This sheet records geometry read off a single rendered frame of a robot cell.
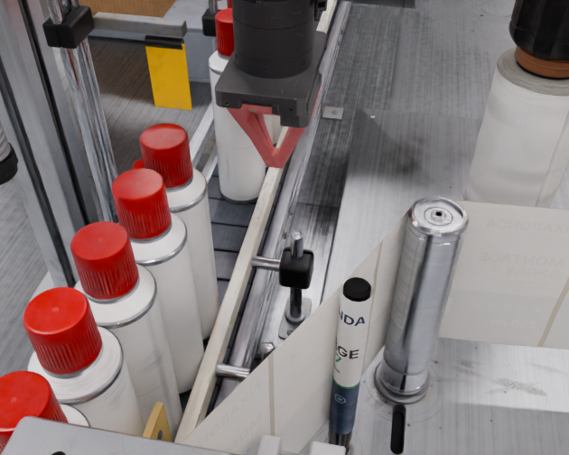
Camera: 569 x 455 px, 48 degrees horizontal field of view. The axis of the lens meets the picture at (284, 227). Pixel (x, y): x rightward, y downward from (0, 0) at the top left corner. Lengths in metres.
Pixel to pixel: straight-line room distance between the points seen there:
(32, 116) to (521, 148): 0.41
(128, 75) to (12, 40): 0.55
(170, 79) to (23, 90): 0.12
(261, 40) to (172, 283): 0.18
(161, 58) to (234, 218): 0.24
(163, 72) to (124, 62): 0.60
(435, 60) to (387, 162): 0.36
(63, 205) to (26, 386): 0.31
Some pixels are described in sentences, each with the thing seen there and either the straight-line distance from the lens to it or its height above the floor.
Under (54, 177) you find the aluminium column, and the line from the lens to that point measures 0.58.
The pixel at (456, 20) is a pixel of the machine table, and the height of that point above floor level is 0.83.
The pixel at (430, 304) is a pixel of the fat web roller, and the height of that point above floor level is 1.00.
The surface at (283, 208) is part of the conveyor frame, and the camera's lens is 0.69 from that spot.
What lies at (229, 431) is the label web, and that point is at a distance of 0.35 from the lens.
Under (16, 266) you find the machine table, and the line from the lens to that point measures 0.75.
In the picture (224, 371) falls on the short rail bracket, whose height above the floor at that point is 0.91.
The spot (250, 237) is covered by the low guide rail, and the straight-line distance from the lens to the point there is 0.60.
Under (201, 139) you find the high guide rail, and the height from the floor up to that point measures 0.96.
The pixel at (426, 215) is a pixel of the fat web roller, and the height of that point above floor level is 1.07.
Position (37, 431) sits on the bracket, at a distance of 0.23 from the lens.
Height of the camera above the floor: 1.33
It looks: 43 degrees down
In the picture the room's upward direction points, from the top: straight up
